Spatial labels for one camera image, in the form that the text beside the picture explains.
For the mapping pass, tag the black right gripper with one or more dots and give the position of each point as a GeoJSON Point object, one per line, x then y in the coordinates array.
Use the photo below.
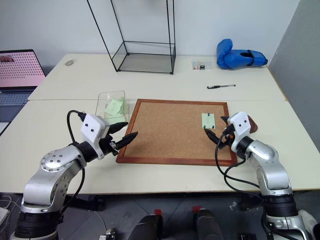
{"type": "Point", "coordinates": [227, 137]}

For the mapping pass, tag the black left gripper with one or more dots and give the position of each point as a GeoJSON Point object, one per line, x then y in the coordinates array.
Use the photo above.
{"type": "Point", "coordinates": [108, 146]}

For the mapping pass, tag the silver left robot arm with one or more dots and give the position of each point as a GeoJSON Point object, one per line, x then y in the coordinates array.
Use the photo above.
{"type": "Point", "coordinates": [53, 172]}

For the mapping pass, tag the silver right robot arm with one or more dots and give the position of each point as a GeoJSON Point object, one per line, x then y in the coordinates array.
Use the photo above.
{"type": "Point", "coordinates": [270, 165]}

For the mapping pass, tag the green paper note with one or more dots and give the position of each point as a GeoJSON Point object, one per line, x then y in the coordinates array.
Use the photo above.
{"type": "Point", "coordinates": [113, 119]}
{"type": "Point", "coordinates": [116, 106]}
{"type": "Point", "coordinates": [208, 121]}

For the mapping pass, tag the wood-framed cork board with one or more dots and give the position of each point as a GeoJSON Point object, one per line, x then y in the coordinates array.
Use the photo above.
{"type": "Point", "coordinates": [170, 130]}

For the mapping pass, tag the brown rounded object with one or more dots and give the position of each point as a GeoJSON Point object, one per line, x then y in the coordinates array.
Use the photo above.
{"type": "Point", "coordinates": [253, 126]}

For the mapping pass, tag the clear plastic box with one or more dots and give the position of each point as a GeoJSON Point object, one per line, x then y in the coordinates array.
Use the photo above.
{"type": "Point", "coordinates": [102, 105]}

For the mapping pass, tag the black ballpoint pen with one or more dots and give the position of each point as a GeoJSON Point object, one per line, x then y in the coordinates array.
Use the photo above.
{"type": "Point", "coordinates": [221, 86]}

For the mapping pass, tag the small clear box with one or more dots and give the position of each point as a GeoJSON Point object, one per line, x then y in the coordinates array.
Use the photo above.
{"type": "Point", "coordinates": [206, 63]}

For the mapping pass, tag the blue boxing glove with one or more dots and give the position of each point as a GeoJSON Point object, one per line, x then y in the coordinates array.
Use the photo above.
{"type": "Point", "coordinates": [237, 58]}

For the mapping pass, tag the black table leg base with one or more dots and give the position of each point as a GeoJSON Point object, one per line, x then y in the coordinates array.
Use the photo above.
{"type": "Point", "coordinates": [87, 203]}

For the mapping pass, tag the grey oval table sticker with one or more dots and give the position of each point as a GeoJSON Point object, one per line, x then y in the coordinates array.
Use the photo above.
{"type": "Point", "coordinates": [70, 62]}

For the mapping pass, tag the grey partition panel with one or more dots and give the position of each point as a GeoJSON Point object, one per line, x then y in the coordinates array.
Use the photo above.
{"type": "Point", "coordinates": [297, 75]}

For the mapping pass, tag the dark rounded shape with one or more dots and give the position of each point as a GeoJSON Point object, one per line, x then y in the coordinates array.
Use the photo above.
{"type": "Point", "coordinates": [146, 228]}
{"type": "Point", "coordinates": [208, 226]}

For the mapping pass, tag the laptop with pink screen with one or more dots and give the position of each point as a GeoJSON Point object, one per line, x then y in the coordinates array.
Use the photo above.
{"type": "Point", "coordinates": [17, 72]}

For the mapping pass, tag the white shoe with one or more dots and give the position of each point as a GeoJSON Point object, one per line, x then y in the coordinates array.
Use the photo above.
{"type": "Point", "coordinates": [308, 220]}

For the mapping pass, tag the white flat device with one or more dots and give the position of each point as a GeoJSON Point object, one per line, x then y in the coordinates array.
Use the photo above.
{"type": "Point", "coordinates": [3, 215]}

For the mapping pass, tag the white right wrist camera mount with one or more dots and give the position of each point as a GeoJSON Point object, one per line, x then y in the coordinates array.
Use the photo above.
{"type": "Point", "coordinates": [240, 127]}

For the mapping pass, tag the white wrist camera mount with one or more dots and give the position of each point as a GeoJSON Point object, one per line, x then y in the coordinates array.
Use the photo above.
{"type": "Point", "coordinates": [240, 127]}
{"type": "Point", "coordinates": [92, 130]}

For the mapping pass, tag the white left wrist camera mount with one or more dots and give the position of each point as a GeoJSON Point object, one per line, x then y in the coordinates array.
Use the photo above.
{"type": "Point", "coordinates": [92, 130]}

